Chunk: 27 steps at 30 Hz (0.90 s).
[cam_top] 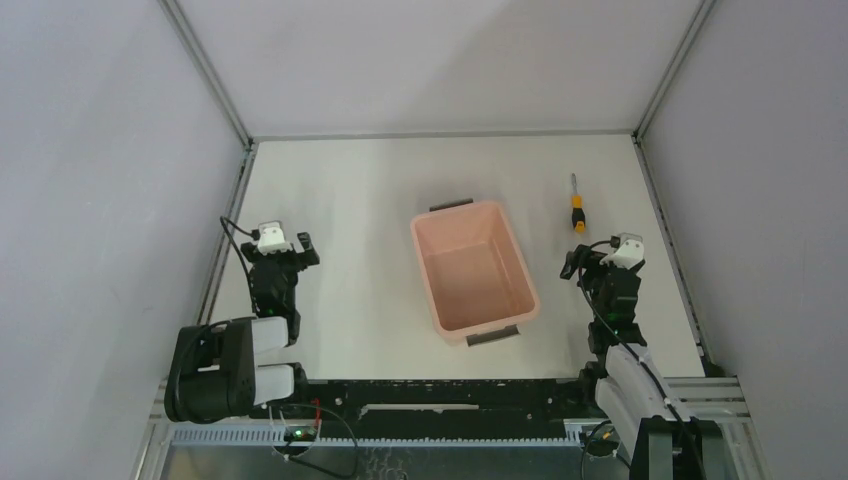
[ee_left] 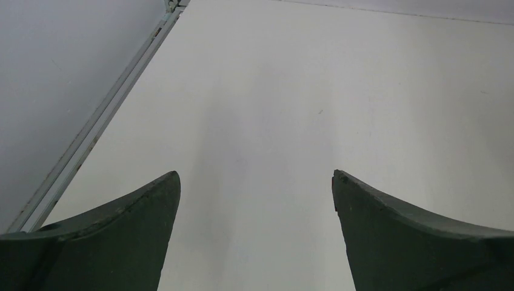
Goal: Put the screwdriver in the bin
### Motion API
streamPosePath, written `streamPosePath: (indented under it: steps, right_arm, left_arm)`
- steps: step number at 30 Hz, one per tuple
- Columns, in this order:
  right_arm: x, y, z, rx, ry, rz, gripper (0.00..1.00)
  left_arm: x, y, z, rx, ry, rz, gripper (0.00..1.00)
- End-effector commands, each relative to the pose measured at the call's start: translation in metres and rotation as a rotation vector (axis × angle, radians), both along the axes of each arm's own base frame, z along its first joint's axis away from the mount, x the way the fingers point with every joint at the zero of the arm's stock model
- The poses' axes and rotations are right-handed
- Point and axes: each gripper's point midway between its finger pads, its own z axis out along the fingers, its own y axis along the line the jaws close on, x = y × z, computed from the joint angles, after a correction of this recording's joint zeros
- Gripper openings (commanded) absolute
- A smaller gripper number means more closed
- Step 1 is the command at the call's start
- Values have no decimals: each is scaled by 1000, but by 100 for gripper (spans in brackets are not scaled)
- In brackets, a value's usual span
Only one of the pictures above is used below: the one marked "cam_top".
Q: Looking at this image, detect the yellow black screwdriver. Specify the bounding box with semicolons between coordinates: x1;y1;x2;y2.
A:
571;173;586;234

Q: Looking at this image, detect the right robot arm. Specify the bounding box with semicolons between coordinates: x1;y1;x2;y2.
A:
560;234;725;479

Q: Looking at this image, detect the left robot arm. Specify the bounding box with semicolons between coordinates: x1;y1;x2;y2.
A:
164;232;320;424

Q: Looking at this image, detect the pink plastic bin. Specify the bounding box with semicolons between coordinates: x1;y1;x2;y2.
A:
410;199;541;346

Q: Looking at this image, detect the left green circuit board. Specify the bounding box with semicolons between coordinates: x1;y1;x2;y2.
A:
284;427;319;443

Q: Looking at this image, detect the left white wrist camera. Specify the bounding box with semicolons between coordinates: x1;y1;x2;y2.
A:
257;220;293;255

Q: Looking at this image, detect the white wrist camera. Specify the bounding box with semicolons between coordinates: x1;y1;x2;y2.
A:
257;220;293;255
599;232;645;270

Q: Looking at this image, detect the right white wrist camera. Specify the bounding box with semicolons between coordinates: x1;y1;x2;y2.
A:
599;232;645;270

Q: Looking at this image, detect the left black camera cable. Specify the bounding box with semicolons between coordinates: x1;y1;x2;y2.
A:
219;216;261;313

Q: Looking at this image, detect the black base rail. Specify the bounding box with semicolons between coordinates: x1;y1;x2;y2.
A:
286;378;607;440

